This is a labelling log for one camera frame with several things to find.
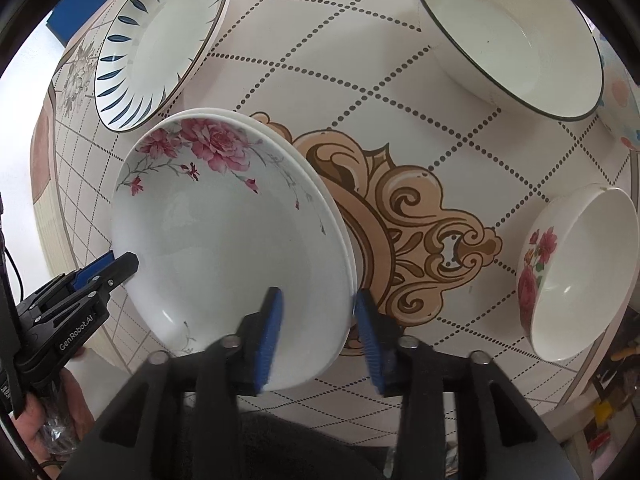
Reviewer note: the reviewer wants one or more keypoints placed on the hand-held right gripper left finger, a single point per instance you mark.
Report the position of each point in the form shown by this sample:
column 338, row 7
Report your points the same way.
column 267, row 340

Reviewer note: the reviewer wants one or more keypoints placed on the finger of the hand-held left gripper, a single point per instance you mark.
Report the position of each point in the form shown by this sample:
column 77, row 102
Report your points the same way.
column 102, row 262
column 120, row 267

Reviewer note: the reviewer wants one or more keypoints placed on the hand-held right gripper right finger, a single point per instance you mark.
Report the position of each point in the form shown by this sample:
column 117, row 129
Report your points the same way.
column 370, row 345

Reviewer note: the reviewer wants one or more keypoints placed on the pink floral plate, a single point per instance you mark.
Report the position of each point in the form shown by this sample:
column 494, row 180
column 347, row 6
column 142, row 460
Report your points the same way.
column 220, row 240

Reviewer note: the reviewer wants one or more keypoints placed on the pink floral bowl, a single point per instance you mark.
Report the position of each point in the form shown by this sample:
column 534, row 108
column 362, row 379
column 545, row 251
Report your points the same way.
column 575, row 270

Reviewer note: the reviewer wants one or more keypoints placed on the blue leaf pattern plate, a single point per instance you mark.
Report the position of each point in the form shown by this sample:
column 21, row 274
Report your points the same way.
column 160, row 35

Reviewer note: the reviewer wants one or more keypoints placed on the large white bowl dark rim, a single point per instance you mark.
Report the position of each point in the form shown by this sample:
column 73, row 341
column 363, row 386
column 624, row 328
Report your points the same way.
column 510, row 35

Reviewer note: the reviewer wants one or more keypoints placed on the blue and pink dotted bowl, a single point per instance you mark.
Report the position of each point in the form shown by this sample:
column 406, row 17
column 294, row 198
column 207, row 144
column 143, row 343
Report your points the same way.
column 620, row 105

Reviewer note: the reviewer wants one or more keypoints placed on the person's left hand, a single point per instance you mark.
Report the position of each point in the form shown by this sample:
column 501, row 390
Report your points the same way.
column 80, row 400

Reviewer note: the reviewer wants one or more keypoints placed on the yellow plastic item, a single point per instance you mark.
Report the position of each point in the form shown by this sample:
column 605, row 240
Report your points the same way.
column 603, row 411

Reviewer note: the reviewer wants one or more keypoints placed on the blue box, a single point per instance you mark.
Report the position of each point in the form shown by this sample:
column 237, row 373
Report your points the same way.
column 52, row 22

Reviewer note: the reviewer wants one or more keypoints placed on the patterned tablecloth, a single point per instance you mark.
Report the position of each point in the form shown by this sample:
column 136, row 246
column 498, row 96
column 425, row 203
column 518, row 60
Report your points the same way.
column 350, row 85

